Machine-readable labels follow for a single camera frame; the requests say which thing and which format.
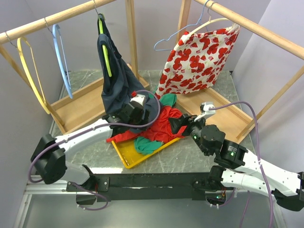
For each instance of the lime green hanger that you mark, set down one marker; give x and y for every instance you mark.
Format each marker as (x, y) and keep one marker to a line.
(104, 48)

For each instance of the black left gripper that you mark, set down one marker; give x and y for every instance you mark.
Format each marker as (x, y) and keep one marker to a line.
(145, 119)

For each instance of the red garment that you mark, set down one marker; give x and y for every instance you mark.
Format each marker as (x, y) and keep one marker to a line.
(160, 130)

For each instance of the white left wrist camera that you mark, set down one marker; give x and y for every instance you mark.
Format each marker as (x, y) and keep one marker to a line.
(138, 100)

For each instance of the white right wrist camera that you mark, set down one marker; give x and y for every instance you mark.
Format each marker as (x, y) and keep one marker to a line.
(206, 111)

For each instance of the white red floral dress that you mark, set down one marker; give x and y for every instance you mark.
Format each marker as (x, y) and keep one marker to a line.
(196, 61)

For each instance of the yellow hanger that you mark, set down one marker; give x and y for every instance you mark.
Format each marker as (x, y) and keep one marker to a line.
(39, 94)

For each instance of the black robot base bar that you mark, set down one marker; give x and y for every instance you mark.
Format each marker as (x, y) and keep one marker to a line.
(148, 186)

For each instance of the wooden clothes rack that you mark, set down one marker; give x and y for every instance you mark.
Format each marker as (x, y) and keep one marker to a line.
(86, 106)
(235, 122)

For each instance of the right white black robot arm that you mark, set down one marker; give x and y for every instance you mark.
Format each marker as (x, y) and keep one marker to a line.
(238, 167)

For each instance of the navy blue tank top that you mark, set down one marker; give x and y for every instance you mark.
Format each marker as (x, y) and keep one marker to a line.
(118, 88)

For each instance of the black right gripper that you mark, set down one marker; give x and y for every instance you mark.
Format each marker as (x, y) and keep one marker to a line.
(175, 123)

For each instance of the light blue plastic hanger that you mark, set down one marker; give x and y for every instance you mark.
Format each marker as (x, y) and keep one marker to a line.
(61, 58)

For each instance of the right wooden clothes rack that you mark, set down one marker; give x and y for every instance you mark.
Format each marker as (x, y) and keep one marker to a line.
(235, 122)

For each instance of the green garment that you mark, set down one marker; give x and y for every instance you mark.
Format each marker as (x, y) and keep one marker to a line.
(145, 146)

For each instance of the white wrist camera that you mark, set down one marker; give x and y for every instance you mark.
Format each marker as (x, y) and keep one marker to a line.
(206, 111)
(138, 100)

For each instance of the left wooden clothes rack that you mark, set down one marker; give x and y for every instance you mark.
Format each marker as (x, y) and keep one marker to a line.
(86, 106)

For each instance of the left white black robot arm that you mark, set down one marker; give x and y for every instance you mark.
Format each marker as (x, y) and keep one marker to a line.
(50, 156)

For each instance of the yellow plastic tray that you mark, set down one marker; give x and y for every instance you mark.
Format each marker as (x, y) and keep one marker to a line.
(130, 157)

